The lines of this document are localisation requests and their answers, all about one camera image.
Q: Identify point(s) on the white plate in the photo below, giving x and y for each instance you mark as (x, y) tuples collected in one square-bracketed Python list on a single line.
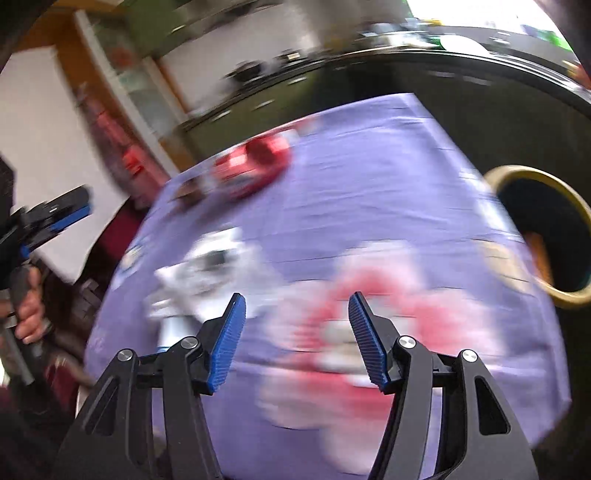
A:
[(461, 44)]

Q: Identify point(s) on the person's left hand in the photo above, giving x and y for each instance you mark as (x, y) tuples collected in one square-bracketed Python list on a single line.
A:
[(30, 318)]

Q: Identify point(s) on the orange foam net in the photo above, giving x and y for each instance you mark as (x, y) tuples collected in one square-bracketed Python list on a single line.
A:
[(541, 258)]

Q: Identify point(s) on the white hanging cloth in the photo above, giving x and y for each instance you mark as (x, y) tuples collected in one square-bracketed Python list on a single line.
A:
[(46, 115)]

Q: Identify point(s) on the purple floral tablecloth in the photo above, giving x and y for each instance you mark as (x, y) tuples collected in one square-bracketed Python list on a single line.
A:
[(369, 184)]

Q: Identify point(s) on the sliding glass door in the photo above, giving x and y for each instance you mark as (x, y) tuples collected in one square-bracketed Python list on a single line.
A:
[(138, 92)]

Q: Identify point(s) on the wooden chair red cushion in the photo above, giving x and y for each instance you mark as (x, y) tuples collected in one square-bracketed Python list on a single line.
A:
[(115, 240)]

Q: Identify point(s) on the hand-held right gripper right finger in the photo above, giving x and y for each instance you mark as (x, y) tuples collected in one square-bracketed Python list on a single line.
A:
[(367, 346)]

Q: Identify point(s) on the large red noodle cup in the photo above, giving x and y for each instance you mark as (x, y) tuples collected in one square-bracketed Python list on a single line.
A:
[(258, 157)]

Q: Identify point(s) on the black yellow-rimmed trash bin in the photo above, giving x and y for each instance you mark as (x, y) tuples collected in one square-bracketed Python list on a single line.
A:
[(521, 173)]

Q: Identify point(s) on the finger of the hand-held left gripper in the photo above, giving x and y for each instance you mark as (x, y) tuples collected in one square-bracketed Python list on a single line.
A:
[(64, 198), (69, 219)]

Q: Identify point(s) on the base cabinet with drawers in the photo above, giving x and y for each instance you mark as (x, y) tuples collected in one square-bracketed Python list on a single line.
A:
[(221, 134)]

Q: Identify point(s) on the sink base cabinet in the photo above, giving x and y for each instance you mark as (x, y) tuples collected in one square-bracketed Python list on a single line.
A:
[(461, 115)]

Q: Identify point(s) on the brown plastic container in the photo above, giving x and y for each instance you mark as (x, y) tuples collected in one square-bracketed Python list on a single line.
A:
[(189, 191)]

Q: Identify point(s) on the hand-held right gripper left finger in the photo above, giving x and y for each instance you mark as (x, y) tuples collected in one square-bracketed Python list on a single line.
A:
[(226, 346)]

